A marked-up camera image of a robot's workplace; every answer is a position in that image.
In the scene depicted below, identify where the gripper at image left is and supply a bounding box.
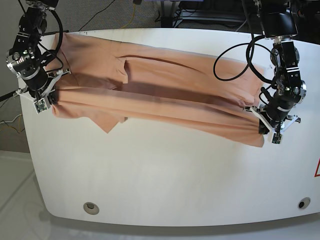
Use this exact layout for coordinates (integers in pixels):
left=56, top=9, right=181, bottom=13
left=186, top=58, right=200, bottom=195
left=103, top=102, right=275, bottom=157
left=15, top=68, right=71, bottom=105

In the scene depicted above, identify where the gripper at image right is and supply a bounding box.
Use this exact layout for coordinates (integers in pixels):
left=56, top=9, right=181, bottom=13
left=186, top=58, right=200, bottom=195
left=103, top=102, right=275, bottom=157
left=244, top=99, right=301, bottom=135

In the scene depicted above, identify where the peach orange T-shirt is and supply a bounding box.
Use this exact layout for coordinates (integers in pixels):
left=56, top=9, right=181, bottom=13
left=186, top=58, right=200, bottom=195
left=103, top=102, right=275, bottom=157
left=52, top=33, right=264, bottom=147

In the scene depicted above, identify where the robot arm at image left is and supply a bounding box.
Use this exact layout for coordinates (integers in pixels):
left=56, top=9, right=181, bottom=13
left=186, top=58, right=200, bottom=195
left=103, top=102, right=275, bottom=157
left=0, top=0, right=70, bottom=113

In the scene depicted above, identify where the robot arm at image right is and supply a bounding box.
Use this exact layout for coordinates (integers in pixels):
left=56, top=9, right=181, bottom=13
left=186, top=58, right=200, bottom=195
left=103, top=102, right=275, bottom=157
left=245, top=0, right=307, bottom=144

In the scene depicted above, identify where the black bar at left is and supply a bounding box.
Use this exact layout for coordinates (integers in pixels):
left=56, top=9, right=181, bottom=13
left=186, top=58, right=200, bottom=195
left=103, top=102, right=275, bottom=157
left=0, top=91, right=18, bottom=102

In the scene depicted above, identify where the black strip behind table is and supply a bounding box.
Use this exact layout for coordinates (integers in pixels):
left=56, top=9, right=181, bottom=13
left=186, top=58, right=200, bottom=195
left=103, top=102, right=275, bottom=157
left=43, top=30, right=70, bottom=36

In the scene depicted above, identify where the black desk leg base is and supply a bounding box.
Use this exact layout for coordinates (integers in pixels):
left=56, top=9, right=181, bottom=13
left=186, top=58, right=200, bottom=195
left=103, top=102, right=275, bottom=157
left=159, top=0, right=176, bottom=28

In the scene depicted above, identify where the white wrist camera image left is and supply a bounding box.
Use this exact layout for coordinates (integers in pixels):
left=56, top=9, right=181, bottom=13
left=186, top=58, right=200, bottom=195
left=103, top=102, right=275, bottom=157
left=33, top=98, right=50, bottom=114

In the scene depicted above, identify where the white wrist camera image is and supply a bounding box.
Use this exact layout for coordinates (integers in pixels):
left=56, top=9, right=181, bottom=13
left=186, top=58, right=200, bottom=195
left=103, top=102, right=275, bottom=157
left=33, top=98, right=50, bottom=114
left=270, top=132, right=283, bottom=145

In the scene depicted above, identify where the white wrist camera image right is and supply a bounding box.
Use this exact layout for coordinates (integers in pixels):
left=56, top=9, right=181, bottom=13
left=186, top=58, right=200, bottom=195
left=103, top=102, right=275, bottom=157
left=270, top=132, right=283, bottom=145

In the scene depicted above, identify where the white floor cable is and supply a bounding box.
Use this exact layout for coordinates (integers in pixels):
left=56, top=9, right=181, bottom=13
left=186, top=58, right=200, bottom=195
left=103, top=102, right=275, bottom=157
left=4, top=113, right=23, bottom=125

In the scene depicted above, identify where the black floor cable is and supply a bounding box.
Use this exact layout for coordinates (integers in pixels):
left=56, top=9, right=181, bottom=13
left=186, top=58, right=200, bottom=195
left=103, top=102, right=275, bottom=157
left=77, top=0, right=117, bottom=32

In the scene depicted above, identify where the right table cable grommet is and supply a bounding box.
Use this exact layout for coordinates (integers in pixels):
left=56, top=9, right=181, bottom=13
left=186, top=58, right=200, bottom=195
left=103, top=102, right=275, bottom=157
left=298, top=197, right=311, bottom=210

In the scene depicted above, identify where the table cable grommet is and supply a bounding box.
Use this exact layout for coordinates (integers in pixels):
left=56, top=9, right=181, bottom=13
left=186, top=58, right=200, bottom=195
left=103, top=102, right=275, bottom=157
left=83, top=202, right=100, bottom=215
left=298, top=197, right=311, bottom=210

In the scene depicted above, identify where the left table cable grommet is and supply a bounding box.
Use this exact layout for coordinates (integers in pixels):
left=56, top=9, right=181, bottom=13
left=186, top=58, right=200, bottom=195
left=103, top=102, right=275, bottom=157
left=83, top=202, right=100, bottom=215

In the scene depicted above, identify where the yellow floor cable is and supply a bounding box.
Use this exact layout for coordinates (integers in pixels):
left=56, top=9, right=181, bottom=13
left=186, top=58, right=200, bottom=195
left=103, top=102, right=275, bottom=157
left=120, top=3, right=137, bottom=30

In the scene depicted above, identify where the aluminium frame rail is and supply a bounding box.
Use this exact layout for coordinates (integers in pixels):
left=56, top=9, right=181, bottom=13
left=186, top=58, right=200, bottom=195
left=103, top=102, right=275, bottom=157
left=174, top=9, right=296, bottom=38

